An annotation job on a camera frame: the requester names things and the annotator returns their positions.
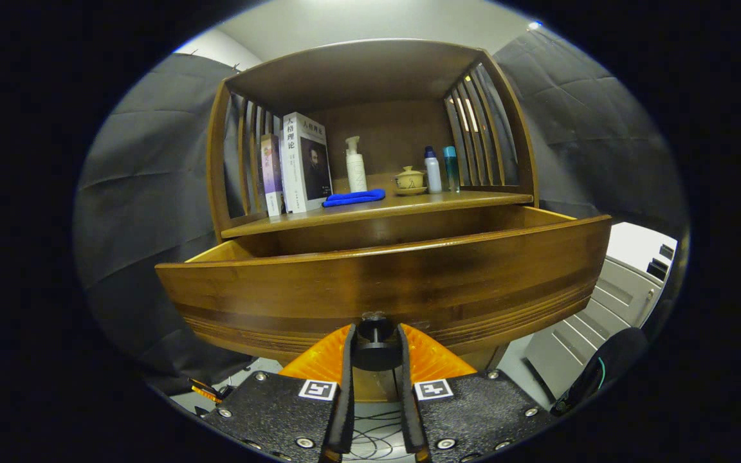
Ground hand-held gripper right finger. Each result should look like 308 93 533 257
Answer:
398 323 558 463

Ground beige lidded tea bowl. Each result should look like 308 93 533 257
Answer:
394 166 428 196

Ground blue folded cloth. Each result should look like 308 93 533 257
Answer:
322 188 386 208

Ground white book with portrait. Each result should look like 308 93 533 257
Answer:
280 112 334 214

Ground brown wooden cabinet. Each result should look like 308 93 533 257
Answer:
206 39 540 403

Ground black floor cables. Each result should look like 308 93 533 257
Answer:
352 402 413 460

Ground white pump bottle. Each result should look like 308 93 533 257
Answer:
345 136 369 193

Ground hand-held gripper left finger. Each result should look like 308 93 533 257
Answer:
200 323 356 463

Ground purple book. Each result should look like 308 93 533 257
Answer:
260 134 284 217

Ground orange black tool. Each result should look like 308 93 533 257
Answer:
187 377 236 406

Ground brown wooden drawer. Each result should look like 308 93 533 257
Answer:
155 206 612 372

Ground white bottle blue cap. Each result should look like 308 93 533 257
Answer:
424 146 443 194

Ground teal slim bottle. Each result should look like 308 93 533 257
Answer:
443 146 461 193

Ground wooden countertop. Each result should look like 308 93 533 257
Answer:
221 190 534 239

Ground white drawer unit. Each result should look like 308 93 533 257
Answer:
525 222 678 403

